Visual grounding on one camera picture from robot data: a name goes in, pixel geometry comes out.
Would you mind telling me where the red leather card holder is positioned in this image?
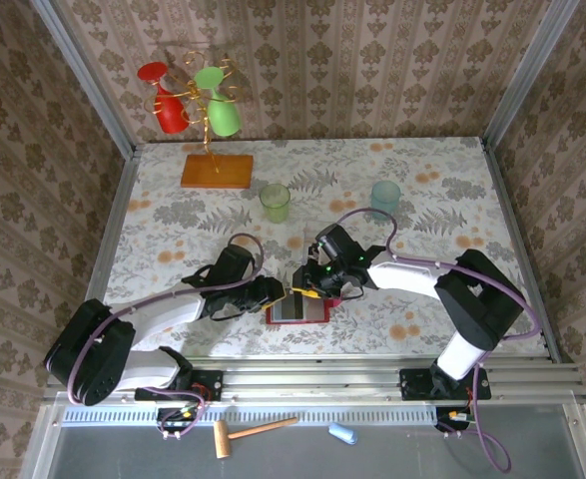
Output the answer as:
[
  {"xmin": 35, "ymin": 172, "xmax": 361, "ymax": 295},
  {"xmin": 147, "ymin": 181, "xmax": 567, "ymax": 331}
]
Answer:
[{"xmin": 265, "ymin": 291, "xmax": 334, "ymax": 328}]

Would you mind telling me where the clear acrylic card box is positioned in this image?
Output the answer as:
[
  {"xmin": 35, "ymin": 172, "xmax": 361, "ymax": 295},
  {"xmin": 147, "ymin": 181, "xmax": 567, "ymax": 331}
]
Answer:
[{"xmin": 301, "ymin": 219, "xmax": 323, "ymax": 265}]

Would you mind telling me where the green translucent plastic cup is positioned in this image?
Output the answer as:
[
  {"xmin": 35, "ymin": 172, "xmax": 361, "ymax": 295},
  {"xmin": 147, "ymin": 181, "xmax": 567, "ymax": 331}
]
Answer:
[{"xmin": 259, "ymin": 183, "xmax": 293, "ymax": 225}]

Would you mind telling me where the teal translucent plastic cup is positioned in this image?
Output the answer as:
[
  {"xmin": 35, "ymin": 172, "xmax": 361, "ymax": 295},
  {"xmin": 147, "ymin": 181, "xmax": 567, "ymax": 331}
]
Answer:
[{"xmin": 369, "ymin": 180, "xmax": 402, "ymax": 222}]

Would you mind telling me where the floral tablecloth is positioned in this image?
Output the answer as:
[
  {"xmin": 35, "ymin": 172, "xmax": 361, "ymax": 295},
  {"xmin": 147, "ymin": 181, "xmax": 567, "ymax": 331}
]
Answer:
[{"xmin": 87, "ymin": 137, "xmax": 548, "ymax": 358}]

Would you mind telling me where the gold rack with wooden base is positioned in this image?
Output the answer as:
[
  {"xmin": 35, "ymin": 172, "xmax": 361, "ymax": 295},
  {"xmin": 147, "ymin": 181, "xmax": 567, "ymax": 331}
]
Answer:
[{"xmin": 142, "ymin": 49, "xmax": 256, "ymax": 190}]

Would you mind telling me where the light blue plastic object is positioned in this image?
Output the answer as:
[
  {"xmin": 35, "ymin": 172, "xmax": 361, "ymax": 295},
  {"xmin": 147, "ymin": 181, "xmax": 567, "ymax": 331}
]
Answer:
[{"xmin": 327, "ymin": 422, "xmax": 359, "ymax": 445}]

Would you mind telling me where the small wooden mallet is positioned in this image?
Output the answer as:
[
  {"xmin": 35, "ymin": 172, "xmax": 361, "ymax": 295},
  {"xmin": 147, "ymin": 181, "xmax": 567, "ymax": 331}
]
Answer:
[{"xmin": 214, "ymin": 416, "xmax": 299, "ymax": 460}]

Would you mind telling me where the green plastic wine glass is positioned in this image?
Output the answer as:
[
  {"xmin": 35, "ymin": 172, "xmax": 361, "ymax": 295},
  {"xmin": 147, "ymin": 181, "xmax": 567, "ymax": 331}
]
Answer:
[{"xmin": 193, "ymin": 66, "xmax": 243, "ymax": 140}]

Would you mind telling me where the grey metal shelf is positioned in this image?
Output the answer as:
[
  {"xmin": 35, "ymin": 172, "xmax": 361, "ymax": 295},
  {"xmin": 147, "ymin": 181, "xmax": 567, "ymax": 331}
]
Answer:
[{"xmin": 20, "ymin": 398, "xmax": 586, "ymax": 479}]

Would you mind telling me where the red plastic wine glass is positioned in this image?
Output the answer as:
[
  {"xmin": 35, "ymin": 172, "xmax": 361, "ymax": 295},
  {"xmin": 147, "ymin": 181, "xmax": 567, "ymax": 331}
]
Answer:
[{"xmin": 137, "ymin": 61, "xmax": 193, "ymax": 135}]

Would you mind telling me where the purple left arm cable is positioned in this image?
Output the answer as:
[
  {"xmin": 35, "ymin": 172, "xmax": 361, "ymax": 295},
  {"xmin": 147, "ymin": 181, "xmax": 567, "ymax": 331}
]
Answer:
[{"xmin": 65, "ymin": 232, "xmax": 267, "ymax": 441}]

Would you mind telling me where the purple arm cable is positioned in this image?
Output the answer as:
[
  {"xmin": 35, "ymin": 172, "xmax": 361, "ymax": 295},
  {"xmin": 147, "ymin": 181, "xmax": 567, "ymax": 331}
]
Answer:
[
  {"xmin": 334, "ymin": 207, "xmax": 541, "ymax": 475},
  {"xmin": 65, "ymin": 232, "xmax": 267, "ymax": 441}
]

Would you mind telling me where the aluminium mounting rail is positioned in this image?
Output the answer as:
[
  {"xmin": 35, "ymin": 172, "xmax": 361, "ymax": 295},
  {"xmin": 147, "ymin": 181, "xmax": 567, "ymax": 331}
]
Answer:
[{"xmin": 42, "ymin": 356, "xmax": 586, "ymax": 403}]

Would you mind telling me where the grey slotted cable duct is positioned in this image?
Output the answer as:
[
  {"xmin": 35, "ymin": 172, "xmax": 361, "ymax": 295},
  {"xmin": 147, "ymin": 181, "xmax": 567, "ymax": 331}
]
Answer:
[{"xmin": 61, "ymin": 406, "xmax": 441, "ymax": 426}]

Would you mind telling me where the aluminium table side rail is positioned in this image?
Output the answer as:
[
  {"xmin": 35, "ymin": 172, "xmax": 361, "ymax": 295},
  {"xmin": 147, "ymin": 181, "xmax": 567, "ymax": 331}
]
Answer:
[
  {"xmin": 85, "ymin": 147, "xmax": 142, "ymax": 305},
  {"xmin": 480, "ymin": 139, "xmax": 566, "ymax": 363}
]

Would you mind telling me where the black connector board with wires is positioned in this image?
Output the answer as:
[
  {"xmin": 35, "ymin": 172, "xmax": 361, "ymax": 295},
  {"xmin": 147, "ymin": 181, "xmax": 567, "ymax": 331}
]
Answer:
[
  {"xmin": 434, "ymin": 404, "xmax": 476, "ymax": 434},
  {"xmin": 155, "ymin": 404, "xmax": 200, "ymax": 436}
]

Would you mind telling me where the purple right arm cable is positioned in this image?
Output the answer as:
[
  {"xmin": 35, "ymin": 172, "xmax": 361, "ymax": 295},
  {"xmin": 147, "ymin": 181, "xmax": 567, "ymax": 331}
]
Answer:
[{"xmin": 334, "ymin": 207, "xmax": 541, "ymax": 475}]

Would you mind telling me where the aluminium frame post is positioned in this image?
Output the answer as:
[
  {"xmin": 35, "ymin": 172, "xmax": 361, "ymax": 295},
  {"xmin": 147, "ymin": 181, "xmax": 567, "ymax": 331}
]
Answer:
[
  {"xmin": 480, "ymin": 0, "xmax": 582, "ymax": 151},
  {"xmin": 31, "ymin": 0, "xmax": 138, "ymax": 160}
]

